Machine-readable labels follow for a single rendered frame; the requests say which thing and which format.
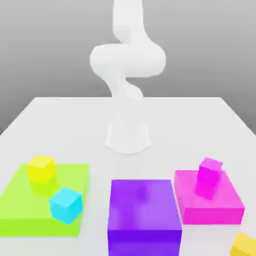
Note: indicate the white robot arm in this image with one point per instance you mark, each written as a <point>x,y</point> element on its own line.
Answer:
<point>128,58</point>

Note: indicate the small magenta cube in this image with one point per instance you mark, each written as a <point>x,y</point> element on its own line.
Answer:
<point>208,180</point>

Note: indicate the small yellow cube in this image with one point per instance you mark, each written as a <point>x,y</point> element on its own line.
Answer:
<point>42,169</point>

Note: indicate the small cyan cube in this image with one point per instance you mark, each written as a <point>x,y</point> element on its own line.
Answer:
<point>66,206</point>

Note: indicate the large purple box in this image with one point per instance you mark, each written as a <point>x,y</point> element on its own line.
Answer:
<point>144,210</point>

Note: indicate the large magenta box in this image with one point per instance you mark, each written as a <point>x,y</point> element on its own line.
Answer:
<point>220,204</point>

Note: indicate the large green box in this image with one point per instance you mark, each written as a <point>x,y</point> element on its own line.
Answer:
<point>24,200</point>

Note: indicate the large orange box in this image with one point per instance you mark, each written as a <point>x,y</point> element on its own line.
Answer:
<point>245,246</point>

